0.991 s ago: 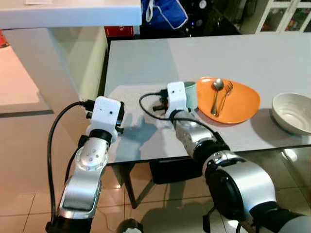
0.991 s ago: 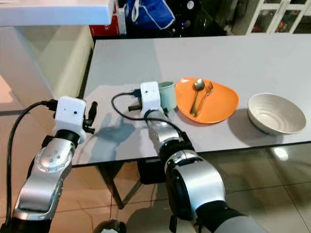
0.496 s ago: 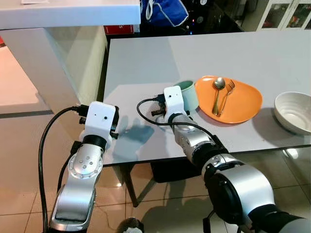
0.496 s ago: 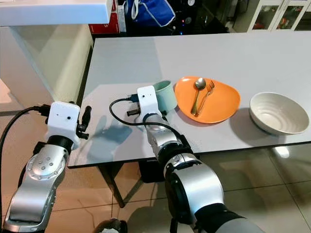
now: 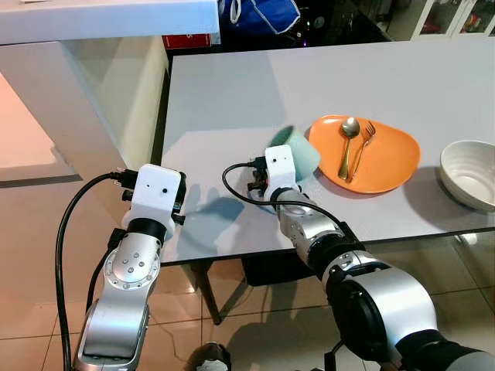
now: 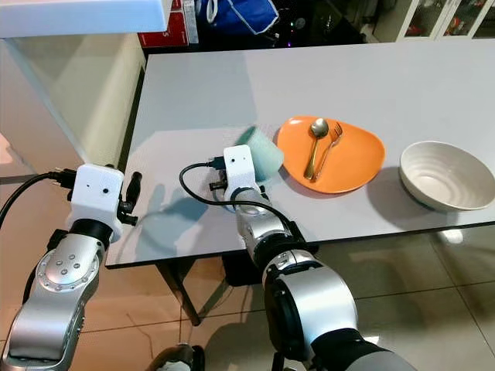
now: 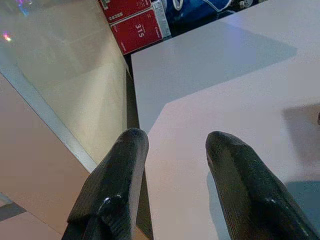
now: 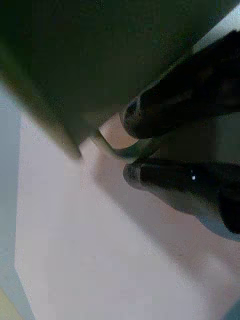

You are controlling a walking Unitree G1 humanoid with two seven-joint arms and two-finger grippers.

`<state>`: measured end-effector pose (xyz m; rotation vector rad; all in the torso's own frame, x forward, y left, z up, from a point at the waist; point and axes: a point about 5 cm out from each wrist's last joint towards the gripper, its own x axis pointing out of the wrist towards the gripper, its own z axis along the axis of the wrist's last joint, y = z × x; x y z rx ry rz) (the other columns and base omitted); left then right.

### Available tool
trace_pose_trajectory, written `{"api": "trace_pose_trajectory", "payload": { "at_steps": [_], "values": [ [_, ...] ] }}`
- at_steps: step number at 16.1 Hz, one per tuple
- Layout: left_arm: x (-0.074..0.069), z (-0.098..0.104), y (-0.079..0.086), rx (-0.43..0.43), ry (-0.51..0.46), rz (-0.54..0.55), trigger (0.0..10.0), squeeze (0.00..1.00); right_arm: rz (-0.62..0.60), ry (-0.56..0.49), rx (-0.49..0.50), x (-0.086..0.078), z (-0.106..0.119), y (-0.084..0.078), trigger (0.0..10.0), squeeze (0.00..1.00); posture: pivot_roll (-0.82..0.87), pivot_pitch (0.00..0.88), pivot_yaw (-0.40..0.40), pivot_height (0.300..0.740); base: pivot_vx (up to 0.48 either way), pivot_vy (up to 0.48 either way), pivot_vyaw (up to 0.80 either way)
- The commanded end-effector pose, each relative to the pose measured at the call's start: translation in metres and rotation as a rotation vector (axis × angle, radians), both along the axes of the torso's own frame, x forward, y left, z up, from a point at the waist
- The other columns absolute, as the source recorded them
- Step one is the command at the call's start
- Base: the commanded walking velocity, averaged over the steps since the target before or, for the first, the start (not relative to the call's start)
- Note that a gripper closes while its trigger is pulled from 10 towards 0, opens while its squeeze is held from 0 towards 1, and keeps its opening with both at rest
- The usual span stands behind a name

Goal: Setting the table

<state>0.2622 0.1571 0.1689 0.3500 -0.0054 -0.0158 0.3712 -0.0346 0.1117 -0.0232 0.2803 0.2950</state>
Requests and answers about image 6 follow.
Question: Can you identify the blue bag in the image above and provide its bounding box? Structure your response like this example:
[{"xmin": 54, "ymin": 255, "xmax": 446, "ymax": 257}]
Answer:
[{"xmin": 193, "ymin": 0, "xmax": 280, "ymax": 36}]

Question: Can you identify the orange plate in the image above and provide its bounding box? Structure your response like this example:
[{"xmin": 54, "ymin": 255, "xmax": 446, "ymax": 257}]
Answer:
[{"xmin": 276, "ymin": 116, "xmax": 387, "ymax": 194}]

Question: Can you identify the red box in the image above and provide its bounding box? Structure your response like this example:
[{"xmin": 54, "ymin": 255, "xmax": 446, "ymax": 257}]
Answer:
[{"xmin": 138, "ymin": 0, "xmax": 199, "ymax": 49}]

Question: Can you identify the white ribbed bowl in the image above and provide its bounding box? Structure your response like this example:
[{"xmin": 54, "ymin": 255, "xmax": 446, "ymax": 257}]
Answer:
[{"xmin": 400, "ymin": 141, "xmax": 495, "ymax": 213}]

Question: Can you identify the black box under table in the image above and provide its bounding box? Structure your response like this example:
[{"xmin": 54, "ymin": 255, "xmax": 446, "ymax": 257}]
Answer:
[{"xmin": 222, "ymin": 251, "xmax": 268, "ymax": 287}]

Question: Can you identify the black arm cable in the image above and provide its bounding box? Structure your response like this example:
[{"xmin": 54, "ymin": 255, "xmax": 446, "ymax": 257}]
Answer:
[
  {"xmin": 0, "ymin": 170, "xmax": 76, "ymax": 233},
  {"xmin": 179, "ymin": 158, "xmax": 304, "ymax": 234}
]

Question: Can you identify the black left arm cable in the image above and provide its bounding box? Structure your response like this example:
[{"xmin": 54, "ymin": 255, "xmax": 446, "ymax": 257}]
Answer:
[{"xmin": 0, "ymin": 170, "xmax": 76, "ymax": 233}]

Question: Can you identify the gold spoon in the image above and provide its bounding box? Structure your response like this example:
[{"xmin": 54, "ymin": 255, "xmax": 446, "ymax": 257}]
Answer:
[{"xmin": 304, "ymin": 118, "xmax": 330, "ymax": 179}]

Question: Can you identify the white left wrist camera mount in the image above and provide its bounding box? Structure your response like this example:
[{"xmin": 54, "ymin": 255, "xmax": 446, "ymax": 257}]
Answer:
[{"xmin": 67, "ymin": 164, "xmax": 125, "ymax": 233}]

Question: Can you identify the pale green mug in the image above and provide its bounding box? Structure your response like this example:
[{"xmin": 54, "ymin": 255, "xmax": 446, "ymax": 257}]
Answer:
[{"xmin": 228, "ymin": 126, "xmax": 284, "ymax": 185}]

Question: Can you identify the gold fork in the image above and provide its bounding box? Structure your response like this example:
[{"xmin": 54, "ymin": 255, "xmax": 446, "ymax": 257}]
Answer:
[{"xmin": 313, "ymin": 123, "xmax": 344, "ymax": 183}]

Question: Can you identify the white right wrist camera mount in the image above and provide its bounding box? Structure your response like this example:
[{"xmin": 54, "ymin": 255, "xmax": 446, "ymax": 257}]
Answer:
[{"xmin": 223, "ymin": 145, "xmax": 258, "ymax": 194}]

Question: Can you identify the grey dining table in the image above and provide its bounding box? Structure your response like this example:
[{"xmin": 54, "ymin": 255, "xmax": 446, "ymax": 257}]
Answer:
[{"xmin": 104, "ymin": 37, "xmax": 495, "ymax": 327}]

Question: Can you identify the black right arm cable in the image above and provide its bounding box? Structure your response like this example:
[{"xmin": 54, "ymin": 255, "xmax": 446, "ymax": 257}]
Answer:
[{"xmin": 179, "ymin": 158, "xmax": 304, "ymax": 234}]

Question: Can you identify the glass door display cabinet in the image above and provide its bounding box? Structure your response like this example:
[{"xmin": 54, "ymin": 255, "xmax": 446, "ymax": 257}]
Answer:
[{"xmin": 371, "ymin": 0, "xmax": 495, "ymax": 41}]

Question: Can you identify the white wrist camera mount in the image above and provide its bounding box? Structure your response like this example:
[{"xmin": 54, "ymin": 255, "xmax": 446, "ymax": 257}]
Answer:
[
  {"xmin": 67, "ymin": 164, "xmax": 125, "ymax": 233},
  {"xmin": 223, "ymin": 145, "xmax": 258, "ymax": 194}
]

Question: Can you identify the white kitchen counter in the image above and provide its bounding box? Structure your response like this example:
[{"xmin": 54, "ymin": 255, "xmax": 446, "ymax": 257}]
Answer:
[{"xmin": 0, "ymin": 0, "xmax": 176, "ymax": 180}]

